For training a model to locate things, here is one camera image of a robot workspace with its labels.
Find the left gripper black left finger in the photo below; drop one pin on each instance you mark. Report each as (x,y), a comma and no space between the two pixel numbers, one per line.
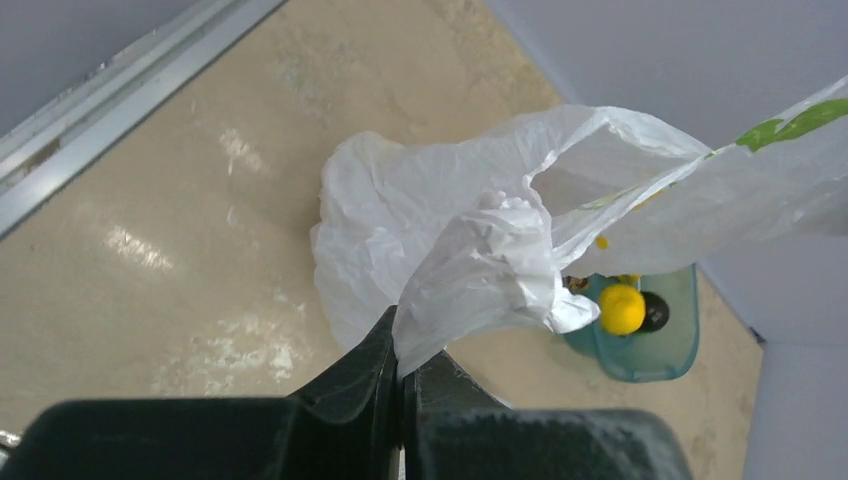
(339,425)

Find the aluminium frame rail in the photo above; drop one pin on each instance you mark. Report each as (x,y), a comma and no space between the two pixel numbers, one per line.
(57,143)

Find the yellow fake pear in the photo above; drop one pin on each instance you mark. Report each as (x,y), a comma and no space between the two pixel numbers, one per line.
(623,309)

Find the white plastic bag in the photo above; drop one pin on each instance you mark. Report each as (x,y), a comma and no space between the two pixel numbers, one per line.
(477,236)

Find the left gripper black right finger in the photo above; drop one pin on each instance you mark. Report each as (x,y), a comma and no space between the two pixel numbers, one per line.
(454,429)

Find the dark purple fake plum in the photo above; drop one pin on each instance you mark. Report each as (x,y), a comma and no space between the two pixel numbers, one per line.
(657,313)

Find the teal plastic tray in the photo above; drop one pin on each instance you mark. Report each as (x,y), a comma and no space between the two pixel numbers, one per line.
(645,357)

